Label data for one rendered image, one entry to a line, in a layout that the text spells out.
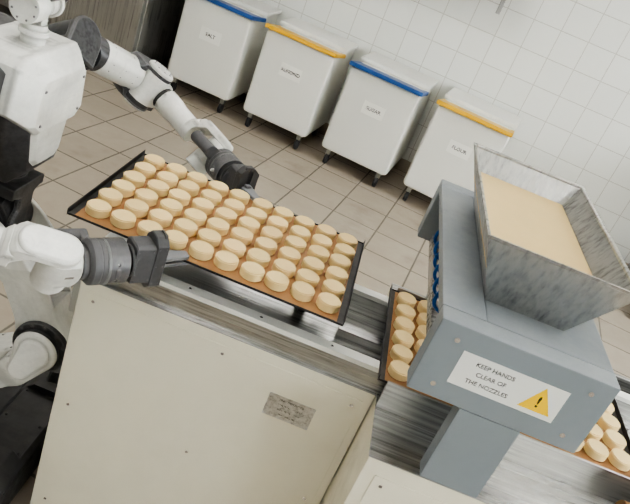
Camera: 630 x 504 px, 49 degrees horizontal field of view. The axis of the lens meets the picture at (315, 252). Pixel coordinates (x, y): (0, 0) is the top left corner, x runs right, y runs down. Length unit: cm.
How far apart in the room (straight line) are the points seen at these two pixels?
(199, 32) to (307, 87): 88
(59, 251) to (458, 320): 70
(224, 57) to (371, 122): 116
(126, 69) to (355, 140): 315
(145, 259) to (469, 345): 62
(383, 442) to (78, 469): 84
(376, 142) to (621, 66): 176
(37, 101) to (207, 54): 372
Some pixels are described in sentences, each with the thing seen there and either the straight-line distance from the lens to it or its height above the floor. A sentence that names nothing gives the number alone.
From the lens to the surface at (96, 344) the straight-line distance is 165.
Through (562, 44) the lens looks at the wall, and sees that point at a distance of 531.
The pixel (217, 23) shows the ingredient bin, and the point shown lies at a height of 62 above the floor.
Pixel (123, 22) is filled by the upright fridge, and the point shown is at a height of 42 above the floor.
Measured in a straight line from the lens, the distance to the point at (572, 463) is 160.
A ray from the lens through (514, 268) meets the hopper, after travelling 127.
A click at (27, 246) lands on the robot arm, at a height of 105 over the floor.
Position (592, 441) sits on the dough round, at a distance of 166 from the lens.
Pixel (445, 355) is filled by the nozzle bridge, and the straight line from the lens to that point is 124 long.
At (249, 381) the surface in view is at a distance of 157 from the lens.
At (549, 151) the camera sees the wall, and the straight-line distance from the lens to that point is 543.
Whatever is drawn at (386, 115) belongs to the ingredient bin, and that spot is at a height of 53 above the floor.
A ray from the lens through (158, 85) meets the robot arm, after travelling 198.
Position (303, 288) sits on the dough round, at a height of 102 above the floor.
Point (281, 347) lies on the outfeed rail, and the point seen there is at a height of 86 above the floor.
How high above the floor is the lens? 173
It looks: 27 degrees down
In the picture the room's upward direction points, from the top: 22 degrees clockwise
